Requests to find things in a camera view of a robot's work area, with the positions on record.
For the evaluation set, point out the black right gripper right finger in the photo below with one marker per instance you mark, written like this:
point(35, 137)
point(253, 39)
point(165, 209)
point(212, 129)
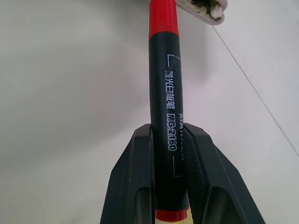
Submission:
point(219, 182)

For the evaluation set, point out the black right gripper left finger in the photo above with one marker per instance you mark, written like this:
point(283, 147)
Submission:
point(126, 177)

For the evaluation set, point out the red and black whiteboard marker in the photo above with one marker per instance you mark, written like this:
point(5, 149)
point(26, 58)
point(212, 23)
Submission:
point(164, 93)

